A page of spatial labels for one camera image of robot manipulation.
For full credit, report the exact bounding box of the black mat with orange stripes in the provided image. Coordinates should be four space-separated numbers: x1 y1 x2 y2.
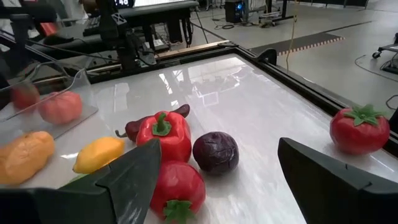
250 32 345 57

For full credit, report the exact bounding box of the orange ribbed pumpkin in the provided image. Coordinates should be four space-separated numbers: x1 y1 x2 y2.
39 90 83 125

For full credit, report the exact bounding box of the black computer tower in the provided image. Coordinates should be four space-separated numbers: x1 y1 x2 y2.
224 0 246 24

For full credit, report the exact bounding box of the wooden table board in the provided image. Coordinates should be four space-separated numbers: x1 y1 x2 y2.
155 39 231 60

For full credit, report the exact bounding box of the black frame clamp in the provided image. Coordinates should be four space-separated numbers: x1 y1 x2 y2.
256 47 278 65

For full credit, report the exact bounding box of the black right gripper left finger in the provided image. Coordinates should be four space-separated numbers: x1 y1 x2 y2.
0 138 162 224

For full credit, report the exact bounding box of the yellow cable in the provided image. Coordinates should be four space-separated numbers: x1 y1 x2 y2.
285 0 299 72

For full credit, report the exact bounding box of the dark red chili pepper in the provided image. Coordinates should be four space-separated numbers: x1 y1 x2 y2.
114 103 191 142

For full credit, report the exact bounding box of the purple cabbage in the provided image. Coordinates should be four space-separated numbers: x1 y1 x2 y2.
192 131 240 175

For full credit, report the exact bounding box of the dark desk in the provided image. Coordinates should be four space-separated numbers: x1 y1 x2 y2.
82 0 200 47

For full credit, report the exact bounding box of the yellow lemon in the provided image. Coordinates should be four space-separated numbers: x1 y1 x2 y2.
73 136 126 174

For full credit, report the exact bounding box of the orange peach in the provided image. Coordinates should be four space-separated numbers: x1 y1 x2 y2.
0 130 56 186

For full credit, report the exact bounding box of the red bell pepper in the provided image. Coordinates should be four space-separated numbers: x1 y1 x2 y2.
136 111 193 163

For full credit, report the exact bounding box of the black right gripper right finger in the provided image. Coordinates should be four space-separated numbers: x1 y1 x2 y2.
277 137 398 224

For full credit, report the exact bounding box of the grey wheeled cart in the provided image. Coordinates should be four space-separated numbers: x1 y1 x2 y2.
372 32 398 75

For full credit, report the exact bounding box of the black aluminium table frame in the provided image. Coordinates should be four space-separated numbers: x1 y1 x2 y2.
0 30 398 158

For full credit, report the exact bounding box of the clear plastic vegetable tray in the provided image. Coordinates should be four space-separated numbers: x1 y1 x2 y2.
0 60 99 147

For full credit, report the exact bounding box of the black floor cable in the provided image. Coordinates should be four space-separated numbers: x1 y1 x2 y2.
354 54 398 83

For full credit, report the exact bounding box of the bright red chili pepper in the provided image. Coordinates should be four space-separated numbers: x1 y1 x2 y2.
11 83 40 110

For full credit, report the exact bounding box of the red tomato with green calyx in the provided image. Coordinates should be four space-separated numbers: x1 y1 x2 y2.
150 161 206 224
329 104 391 156

